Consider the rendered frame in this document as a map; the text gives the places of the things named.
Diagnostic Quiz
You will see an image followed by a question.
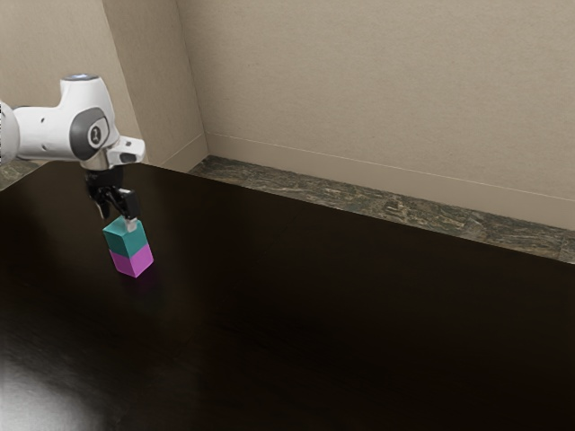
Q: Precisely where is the teal block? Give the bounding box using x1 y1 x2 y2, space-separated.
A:
102 215 149 255

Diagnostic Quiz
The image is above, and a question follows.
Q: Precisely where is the magenta block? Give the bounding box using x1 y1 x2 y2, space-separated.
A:
109 242 155 278

